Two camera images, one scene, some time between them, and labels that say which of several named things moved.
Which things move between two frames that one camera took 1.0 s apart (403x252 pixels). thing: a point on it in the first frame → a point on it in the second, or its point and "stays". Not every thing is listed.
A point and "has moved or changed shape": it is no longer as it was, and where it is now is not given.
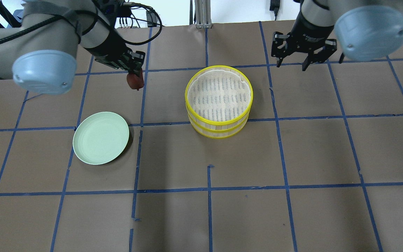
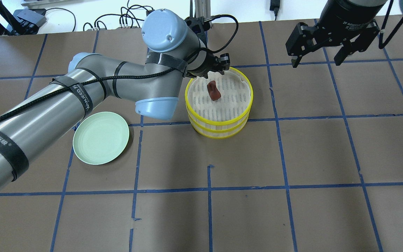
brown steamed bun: x=134 y=82 has moved or changed shape
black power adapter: x=275 y=6 stays
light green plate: x=100 y=138 stays
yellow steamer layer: x=219 y=96 stays
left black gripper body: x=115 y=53 → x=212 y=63
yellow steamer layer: x=214 y=133 stays
